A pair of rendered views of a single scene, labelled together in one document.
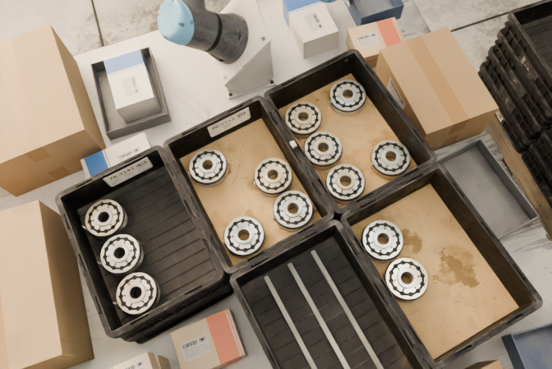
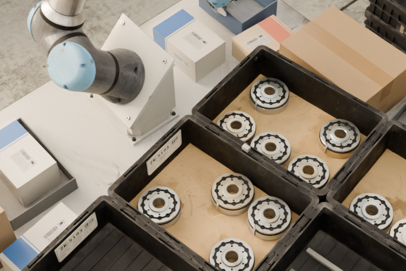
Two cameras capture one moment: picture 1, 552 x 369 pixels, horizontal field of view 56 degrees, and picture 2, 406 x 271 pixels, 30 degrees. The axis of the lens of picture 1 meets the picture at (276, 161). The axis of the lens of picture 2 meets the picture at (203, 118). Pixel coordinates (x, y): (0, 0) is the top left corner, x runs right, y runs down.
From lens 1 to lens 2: 0.67 m
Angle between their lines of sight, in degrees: 20
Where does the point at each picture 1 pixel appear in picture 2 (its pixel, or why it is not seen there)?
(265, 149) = (209, 171)
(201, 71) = (89, 127)
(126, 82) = (17, 157)
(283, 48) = not seen: hidden behind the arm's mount
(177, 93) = (70, 157)
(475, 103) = (393, 64)
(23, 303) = not seen: outside the picture
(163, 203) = (123, 262)
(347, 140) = (288, 136)
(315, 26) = (199, 44)
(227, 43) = (127, 77)
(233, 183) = (192, 215)
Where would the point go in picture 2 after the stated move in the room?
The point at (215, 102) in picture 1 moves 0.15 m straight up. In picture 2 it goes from (119, 153) to (113, 119)
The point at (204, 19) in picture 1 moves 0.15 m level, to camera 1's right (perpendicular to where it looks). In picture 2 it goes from (100, 56) to (153, 34)
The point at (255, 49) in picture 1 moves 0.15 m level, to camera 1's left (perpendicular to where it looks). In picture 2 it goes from (159, 75) to (107, 98)
